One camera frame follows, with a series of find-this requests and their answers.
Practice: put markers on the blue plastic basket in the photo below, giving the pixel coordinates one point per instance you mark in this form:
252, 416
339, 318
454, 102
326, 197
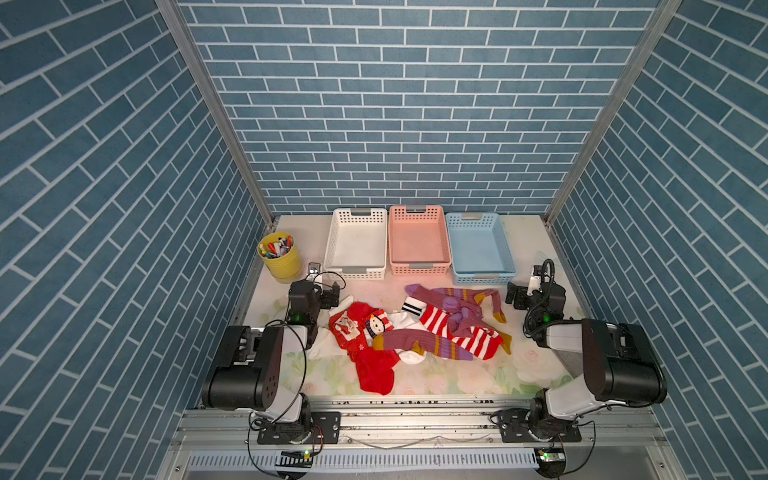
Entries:
480, 249

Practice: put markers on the pink plastic basket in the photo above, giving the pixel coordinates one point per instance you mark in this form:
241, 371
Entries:
418, 241

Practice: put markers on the aluminium front rail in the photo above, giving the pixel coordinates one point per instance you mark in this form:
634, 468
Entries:
445, 437

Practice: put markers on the purple striped sock front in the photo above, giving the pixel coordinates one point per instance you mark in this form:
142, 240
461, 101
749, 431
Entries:
420, 342

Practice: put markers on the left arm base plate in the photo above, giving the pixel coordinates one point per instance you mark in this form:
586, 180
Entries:
301, 431

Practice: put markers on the purple striped sock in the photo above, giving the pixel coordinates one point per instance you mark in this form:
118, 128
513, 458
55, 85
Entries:
420, 342
466, 302

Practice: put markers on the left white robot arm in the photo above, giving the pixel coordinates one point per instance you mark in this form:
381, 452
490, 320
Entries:
245, 372

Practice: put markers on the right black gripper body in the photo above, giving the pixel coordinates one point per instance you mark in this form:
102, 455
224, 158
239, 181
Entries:
519, 294

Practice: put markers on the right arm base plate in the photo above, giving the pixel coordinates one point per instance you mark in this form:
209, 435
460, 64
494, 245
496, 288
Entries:
519, 425

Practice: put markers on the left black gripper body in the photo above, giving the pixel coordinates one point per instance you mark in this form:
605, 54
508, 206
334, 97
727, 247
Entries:
327, 297

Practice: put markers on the yellow pen cup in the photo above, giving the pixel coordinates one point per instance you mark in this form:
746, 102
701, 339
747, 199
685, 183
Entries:
281, 256

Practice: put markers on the red white striped sock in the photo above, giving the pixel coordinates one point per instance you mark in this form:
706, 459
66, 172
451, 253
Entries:
472, 335

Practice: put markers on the white plastic basket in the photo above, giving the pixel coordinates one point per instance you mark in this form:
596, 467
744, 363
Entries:
357, 243

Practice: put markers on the red santa sock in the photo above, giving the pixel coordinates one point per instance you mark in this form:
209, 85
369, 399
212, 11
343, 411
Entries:
375, 369

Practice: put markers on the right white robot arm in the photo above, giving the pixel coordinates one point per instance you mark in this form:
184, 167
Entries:
619, 368

